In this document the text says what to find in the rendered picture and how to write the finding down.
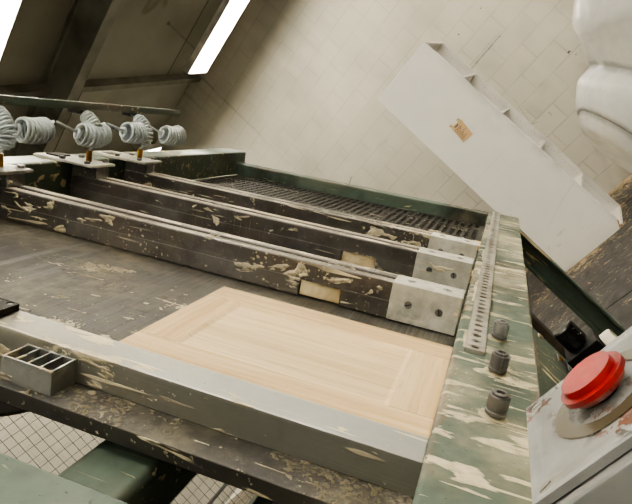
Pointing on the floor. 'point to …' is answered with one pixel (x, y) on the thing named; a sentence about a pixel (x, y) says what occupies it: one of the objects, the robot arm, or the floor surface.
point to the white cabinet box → (501, 154)
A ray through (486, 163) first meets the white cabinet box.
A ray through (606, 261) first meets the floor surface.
